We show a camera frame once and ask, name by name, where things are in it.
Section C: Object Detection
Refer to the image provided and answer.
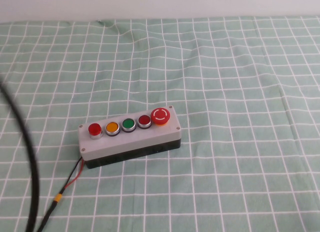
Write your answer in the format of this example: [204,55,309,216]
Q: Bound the red mushroom emergency stop button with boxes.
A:
[150,107,171,127]

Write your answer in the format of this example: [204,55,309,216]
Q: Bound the flat dark red push button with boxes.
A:
[137,114,153,130]

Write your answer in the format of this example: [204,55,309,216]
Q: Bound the green round push button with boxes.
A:
[121,118,137,134]

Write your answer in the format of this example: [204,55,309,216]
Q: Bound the yellow round push button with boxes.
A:
[105,121,120,138]

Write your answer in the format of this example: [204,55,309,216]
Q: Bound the raised red indicator lamp button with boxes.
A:
[88,122,104,141]

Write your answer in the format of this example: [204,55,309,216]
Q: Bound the green white-checked tablecloth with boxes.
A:
[0,15,320,232]

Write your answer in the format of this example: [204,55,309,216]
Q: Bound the grey black button switch box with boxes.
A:
[77,105,182,170]

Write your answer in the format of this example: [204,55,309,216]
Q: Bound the red black wire yellow connector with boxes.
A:
[36,156,85,232]

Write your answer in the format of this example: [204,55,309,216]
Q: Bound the thick black cable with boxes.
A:
[0,79,41,232]

